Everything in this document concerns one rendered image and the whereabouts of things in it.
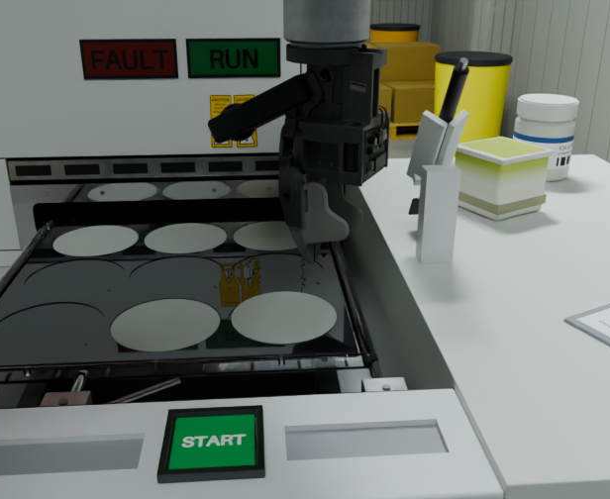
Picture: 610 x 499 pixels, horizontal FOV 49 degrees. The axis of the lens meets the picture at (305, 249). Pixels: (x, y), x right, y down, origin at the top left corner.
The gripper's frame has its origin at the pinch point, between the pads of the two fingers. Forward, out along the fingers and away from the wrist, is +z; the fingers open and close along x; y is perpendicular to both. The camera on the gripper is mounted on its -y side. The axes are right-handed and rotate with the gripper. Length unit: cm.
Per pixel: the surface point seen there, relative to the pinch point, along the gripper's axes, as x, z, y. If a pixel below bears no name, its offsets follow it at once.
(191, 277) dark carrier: -2.8, 4.5, -12.2
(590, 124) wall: 331, 53, 10
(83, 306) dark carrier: -12.9, 4.4, -18.0
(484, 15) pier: 425, 5, -70
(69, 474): -36.5, -1.7, 3.7
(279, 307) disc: -5.0, 4.3, -0.3
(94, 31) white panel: 10.6, -18.9, -33.8
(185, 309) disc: -9.2, 4.4, -8.5
